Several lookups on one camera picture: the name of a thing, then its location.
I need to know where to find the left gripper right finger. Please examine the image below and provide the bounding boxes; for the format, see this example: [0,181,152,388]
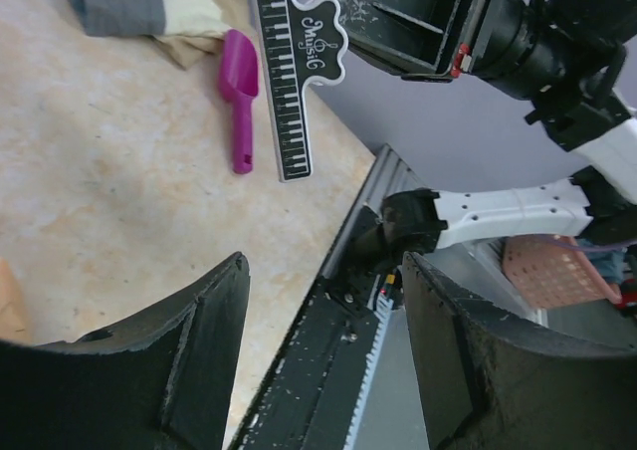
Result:
[402,253,636,449]

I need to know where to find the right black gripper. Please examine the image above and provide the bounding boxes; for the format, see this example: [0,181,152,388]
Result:
[337,0,504,80]

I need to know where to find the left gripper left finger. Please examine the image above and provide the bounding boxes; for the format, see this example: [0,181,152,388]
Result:
[1,253,250,449]

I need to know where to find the beige cat litter bag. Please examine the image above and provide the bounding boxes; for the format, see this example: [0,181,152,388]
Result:
[0,258,33,344]

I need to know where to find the purple plastic scoop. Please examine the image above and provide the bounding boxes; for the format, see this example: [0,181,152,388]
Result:
[217,29,259,174]

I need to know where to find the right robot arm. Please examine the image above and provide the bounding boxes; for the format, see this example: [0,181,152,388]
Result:
[338,0,636,260]

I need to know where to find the pink perforated basket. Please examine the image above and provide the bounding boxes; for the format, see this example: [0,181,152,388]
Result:
[502,235,622,310]

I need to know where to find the grey beige folded cloth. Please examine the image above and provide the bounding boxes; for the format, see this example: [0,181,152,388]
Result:
[68,0,253,70]

